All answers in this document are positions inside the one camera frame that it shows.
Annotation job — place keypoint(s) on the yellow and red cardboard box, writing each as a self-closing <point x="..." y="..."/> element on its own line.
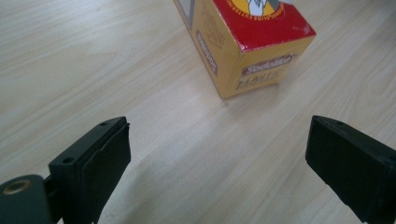
<point x="246" y="46"/>

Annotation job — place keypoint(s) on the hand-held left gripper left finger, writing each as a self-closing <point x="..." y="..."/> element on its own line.
<point x="93" y="168"/>

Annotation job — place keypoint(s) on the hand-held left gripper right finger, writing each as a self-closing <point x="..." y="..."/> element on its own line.
<point x="351" y="158"/>

